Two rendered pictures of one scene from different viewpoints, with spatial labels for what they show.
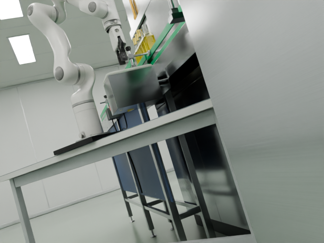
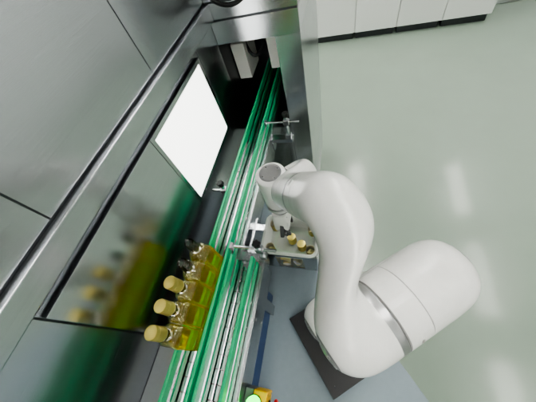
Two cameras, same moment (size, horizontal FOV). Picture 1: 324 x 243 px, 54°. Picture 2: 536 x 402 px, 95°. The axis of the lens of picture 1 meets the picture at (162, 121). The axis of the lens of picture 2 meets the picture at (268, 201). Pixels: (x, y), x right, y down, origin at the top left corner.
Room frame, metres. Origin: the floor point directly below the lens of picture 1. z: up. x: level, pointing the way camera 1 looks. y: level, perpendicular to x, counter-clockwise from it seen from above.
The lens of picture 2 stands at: (1.82, 0.39, 1.90)
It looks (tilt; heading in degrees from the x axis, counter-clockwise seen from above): 55 degrees down; 228
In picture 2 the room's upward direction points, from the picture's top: 22 degrees counter-clockwise
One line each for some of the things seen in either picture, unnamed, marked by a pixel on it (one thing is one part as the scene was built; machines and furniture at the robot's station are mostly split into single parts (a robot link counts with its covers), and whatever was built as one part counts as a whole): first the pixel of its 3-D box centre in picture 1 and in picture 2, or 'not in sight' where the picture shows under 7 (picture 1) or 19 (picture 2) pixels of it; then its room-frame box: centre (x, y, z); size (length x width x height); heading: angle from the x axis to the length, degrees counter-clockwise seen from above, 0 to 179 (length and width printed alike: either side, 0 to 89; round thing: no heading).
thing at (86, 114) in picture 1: (88, 122); not in sight; (1.68, 0.37, 0.87); 0.19 x 0.19 x 0.18
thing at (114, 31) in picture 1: (116, 38); (282, 210); (1.50, 0.09, 1.19); 0.10 x 0.07 x 0.11; 19
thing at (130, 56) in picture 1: (135, 57); (253, 249); (1.65, 0.03, 1.12); 0.17 x 0.03 x 0.12; 108
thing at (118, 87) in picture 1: (137, 90); (286, 242); (1.52, 0.07, 0.92); 0.27 x 0.17 x 0.15; 108
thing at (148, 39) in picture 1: (152, 50); (210, 260); (1.75, -0.06, 1.16); 0.06 x 0.06 x 0.21; 19
